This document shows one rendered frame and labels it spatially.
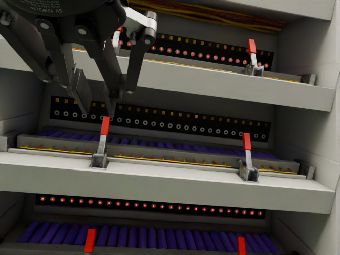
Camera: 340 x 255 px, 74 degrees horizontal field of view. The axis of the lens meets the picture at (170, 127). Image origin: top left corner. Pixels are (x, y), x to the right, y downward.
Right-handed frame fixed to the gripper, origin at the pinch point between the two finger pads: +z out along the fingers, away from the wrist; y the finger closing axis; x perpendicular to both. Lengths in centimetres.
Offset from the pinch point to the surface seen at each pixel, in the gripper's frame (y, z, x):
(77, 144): -5.3, 15.4, -2.9
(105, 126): -0.1, 11.1, -0.2
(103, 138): 0.0, 11.0, -2.5
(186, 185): 14.8, 10.4, -9.4
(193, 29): 17.4, 20.5, 34.1
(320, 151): 42.5, 12.0, -0.3
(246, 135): 26.3, 11.2, 1.1
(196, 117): 19.2, 22.5, 8.5
